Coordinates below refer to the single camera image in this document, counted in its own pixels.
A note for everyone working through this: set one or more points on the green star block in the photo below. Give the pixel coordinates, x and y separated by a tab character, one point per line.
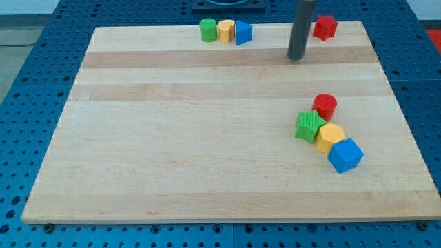
308	124

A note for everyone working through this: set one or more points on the red cylinder block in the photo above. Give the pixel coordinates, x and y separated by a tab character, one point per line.
325	105

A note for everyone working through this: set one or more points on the wooden board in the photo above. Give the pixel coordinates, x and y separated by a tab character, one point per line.
161	127

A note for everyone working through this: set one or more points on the green cylinder block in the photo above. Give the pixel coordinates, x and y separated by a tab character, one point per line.
208	30

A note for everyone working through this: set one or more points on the yellow heart block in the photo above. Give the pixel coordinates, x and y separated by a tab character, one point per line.
226	30

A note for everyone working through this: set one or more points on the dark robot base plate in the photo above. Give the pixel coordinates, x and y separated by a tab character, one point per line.
227	5

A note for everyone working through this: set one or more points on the yellow hexagon block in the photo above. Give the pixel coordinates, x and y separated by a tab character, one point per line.
327	136

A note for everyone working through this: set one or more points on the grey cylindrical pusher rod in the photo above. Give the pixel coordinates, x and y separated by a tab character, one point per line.
300	29

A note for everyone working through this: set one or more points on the red star block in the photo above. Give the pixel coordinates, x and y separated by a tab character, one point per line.
325	27

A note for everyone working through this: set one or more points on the blue cube block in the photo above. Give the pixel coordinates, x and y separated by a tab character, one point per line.
345	155

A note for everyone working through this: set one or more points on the blue triangle block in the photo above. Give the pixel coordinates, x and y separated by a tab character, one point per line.
244	32

